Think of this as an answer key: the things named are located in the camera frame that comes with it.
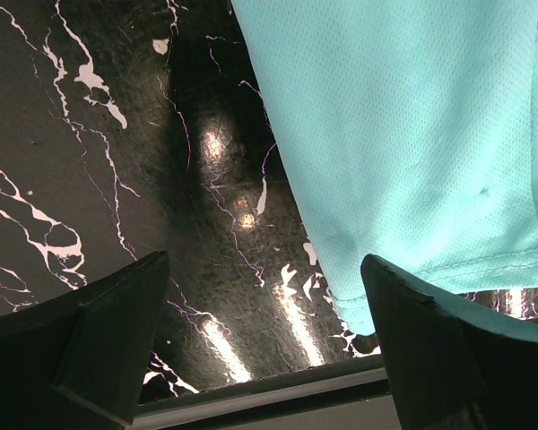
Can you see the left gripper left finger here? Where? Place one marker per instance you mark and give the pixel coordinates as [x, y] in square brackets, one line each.
[78, 361]

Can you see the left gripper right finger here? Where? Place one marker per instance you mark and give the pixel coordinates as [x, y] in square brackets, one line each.
[451, 363]

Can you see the teal t shirt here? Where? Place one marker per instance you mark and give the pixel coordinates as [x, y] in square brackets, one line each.
[409, 130]

